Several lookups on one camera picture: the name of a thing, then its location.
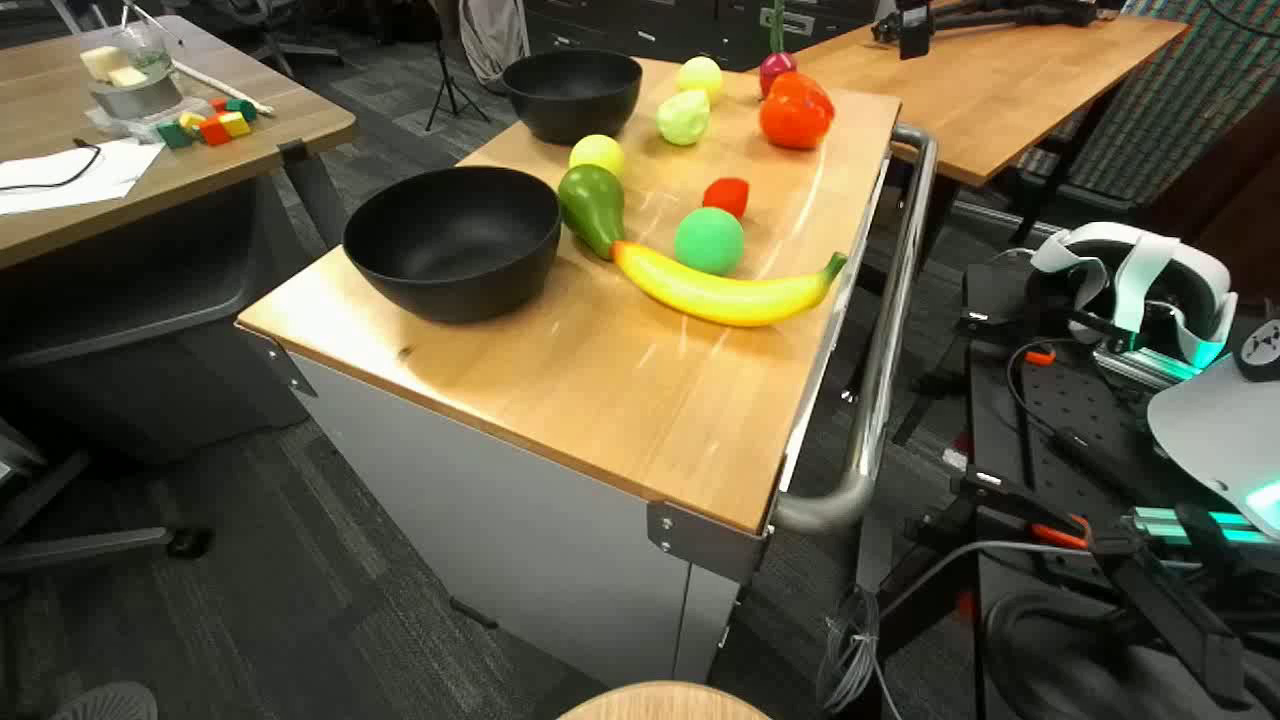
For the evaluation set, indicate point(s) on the wooden office desk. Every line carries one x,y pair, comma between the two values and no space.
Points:
285,127

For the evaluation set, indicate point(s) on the round wooden stool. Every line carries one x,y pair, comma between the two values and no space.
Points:
667,704

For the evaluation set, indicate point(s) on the striped grey fabric panel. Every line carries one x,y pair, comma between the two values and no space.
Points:
1187,123

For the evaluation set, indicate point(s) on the wooden desk with dark legs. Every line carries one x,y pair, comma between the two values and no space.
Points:
1013,95

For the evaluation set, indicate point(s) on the office chair base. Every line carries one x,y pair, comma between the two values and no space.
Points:
83,546

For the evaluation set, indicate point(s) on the green plush ball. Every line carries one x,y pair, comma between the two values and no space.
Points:
710,241

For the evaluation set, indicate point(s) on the clear plastic container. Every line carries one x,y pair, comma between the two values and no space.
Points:
125,80

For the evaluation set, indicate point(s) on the green toy block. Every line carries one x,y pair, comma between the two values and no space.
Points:
246,108
173,136

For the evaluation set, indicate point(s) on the white cart with wooden top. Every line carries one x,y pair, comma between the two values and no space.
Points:
534,534

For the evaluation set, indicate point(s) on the red radish with green stem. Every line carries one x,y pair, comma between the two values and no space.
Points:
778,69

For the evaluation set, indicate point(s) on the grey rounded device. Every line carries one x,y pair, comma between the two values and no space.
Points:
1221,426

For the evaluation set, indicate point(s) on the large black bowl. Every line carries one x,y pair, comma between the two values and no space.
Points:
452,244

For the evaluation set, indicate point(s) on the small red plush strawberry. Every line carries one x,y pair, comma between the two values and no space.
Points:
726,199

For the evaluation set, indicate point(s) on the yellow toy block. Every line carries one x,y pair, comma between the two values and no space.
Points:
189,123
238,127

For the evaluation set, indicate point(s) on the dark green plush pear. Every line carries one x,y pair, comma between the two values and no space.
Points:
592,210

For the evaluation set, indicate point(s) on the grey round object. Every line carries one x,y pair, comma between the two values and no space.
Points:
104,704

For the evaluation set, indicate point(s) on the white VR headset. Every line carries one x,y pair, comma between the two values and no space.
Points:
1133,267

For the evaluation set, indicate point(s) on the dark cabinet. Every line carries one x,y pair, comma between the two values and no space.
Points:
626,27

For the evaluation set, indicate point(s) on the round black controller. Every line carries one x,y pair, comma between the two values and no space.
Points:
1261,350

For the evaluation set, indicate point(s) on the grey hanging cloth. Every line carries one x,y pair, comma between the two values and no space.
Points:
492,35

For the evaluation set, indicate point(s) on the light green lumpy plush fruit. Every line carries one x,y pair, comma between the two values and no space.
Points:
681,119

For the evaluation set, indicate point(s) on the white paper sheet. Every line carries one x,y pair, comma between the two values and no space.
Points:
120,169

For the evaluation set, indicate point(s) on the black device on desk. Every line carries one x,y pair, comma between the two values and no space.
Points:
921,27

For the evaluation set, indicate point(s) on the yellow plush banana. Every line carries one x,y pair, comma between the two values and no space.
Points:
722,299

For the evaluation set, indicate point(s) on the black breadboard table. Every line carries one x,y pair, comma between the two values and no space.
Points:
1105,426

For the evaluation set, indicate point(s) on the red toy block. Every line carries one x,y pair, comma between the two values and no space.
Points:
213,132

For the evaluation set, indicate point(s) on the yellow-green plush ball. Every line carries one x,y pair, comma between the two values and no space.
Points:
699,79

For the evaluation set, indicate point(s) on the red-orange plush pepper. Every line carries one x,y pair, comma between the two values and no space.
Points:
797,114

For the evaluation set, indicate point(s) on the white stick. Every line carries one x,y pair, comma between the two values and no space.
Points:
223,85

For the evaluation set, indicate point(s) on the small black bowl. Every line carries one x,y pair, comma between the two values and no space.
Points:
575,95

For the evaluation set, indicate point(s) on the black tripod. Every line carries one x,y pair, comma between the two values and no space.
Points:
446,65

